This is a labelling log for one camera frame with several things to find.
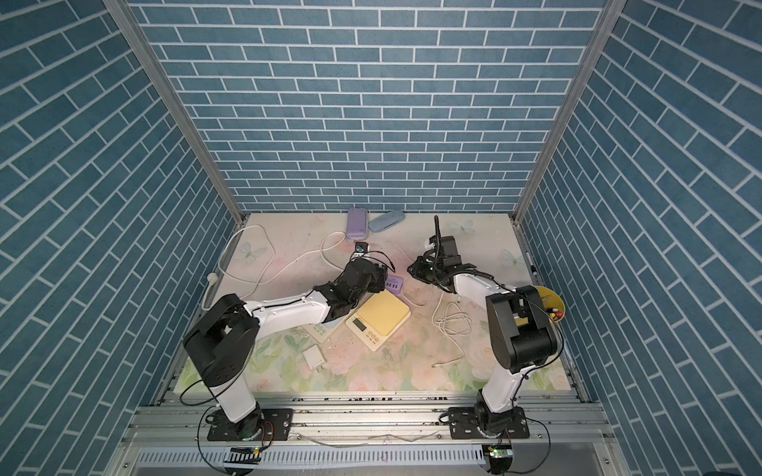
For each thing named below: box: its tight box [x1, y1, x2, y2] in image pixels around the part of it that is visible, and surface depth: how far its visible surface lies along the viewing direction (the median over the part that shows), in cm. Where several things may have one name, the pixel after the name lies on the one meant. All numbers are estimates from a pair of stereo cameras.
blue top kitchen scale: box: [299, 316, 348, 344], surface depth 90 cm
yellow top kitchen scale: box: [345, 288, 412, 353], surface depth 91 cm
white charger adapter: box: [301, 344, 325, 373], surface depth 85 cm
